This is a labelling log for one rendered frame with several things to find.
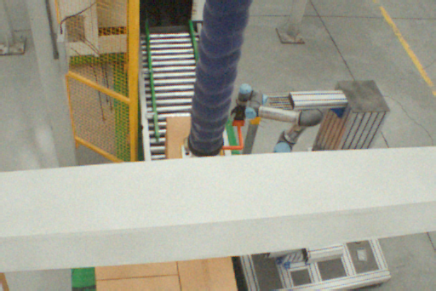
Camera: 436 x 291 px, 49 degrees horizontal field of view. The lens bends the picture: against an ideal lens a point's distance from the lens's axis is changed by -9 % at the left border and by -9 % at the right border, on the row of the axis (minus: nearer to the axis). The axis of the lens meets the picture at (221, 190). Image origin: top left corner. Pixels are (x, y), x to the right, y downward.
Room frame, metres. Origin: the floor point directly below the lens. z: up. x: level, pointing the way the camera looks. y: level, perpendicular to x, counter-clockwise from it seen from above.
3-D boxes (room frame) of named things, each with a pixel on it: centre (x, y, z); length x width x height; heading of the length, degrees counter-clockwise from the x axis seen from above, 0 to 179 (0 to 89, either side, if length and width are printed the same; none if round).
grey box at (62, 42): (2.46, 1.25, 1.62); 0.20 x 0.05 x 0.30; 19
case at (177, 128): (2.38, 0.25, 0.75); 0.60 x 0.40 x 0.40; 15
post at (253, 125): (2.76, -0.14, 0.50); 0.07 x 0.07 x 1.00; 19
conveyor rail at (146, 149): (3.05, 0.83, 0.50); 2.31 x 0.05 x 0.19; 19
